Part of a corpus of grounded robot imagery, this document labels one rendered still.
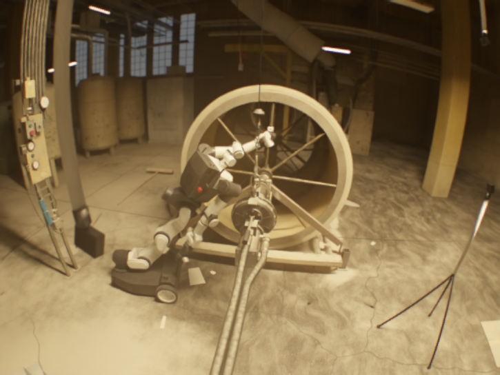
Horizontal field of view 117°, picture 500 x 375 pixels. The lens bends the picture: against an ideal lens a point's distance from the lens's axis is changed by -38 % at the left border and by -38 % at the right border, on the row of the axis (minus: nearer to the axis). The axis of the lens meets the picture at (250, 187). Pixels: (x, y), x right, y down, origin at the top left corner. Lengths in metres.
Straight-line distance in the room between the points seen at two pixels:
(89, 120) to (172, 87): 2.74
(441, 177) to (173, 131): 7.54
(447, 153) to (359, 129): 3.34
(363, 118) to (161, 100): 6.40
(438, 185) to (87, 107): 8.75
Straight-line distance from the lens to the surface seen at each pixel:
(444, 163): 5.80
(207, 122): 2.29
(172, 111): 7.96
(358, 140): 8.07
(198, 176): 1.64
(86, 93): 7.10
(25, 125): 2.24
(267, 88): 2.17
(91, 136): 7.15
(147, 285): 2.24
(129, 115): 8.07
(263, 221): 1.54
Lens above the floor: 1.70
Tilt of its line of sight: 23 degrees down
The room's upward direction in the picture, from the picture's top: 2 degrees clockwise
